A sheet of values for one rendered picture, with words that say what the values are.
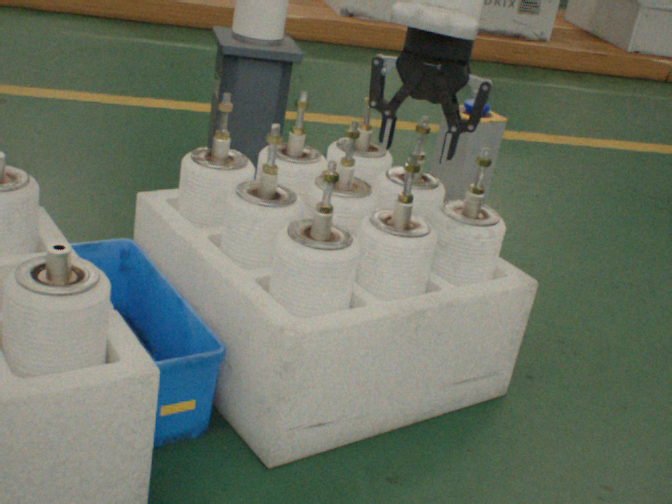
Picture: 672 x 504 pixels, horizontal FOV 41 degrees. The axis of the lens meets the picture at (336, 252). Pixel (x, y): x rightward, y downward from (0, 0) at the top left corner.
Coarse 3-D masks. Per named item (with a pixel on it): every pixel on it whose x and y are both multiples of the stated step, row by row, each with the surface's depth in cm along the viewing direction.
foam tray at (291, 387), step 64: (192, 256) 111; (256, 320) 100; (320, 320) 99; (384, 320) 103; (448, 320) 110; (512, 320) 118; (256, 384) 102; (320, 384) 101; (384, 384) 108; (448, 384) 116; (256, 448) 104; (320, 448) 106
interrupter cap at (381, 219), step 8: (376, 216) 109; (384, 216) 109; (416, 216) 111; (376, 224) 106; (384, 224) 107; (416, 224) 109; (424, 224) 109; (384, 232) 106; (392, 232) 105; (400, 232) 106; (408, 232) 106; (416, 232) 106; (424, 232) 106
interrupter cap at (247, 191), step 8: (240, 184) 110; (248, 184) 111; (256, 184) 112; (280, 184) 113; (240, 192) 108; (248, 192) 109; (256, 192) 110; (280, 192) 111; (288, 192) 111; (248, 200) 107; (256, 200) 107; (264, 200) 107; (272, 200) 108; (280, 200) 108; (288, 200) 109; (296, 200) 110
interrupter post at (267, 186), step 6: (264, 174) 108; (270, 174) 108; (276, 174) 108; (264, 180) 108; (270, 180) 108; (276, 180) 109; (258, 186) 109; (264, 186) 108; (270, 186) 108; (276, 186) 109; (258, 192) 109; (264, 192) 109; (270, 192) 109
